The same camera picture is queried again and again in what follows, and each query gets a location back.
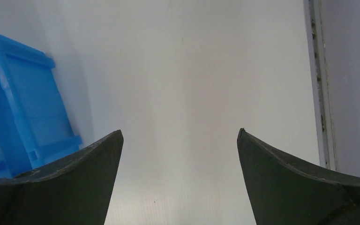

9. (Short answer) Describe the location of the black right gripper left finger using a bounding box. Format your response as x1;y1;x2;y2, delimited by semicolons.
0;130;124;225

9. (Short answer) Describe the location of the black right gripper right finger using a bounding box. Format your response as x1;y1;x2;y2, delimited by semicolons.
237;128;360;225

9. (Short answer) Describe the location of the blue plastic bin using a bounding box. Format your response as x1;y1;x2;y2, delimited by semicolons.
0;34;82;179

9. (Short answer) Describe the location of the aluminium frame profile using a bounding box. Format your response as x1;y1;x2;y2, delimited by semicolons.
303;0;337;171

